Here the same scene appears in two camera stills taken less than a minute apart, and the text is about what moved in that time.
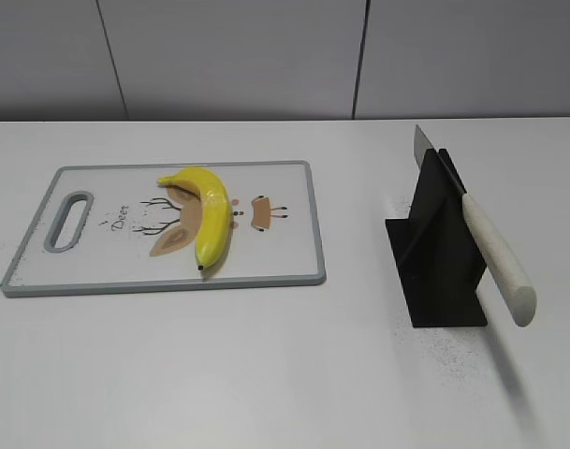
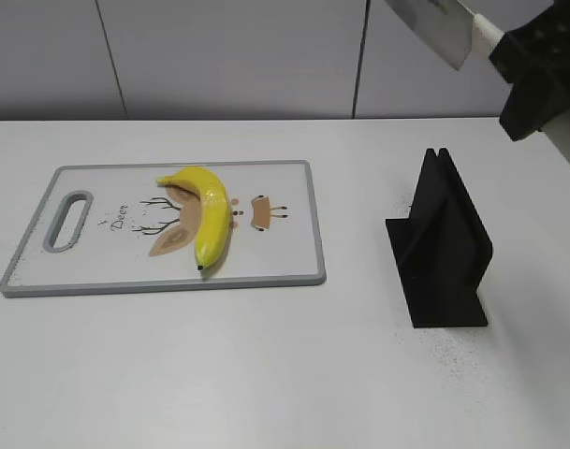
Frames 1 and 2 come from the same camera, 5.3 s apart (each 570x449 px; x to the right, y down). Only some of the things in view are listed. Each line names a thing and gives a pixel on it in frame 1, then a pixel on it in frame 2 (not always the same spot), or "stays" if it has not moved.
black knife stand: (437, 251) stays
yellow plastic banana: (215, 219) stays
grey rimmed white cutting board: (110, 228) stays
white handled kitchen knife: (520, 298) -> (451, 31)
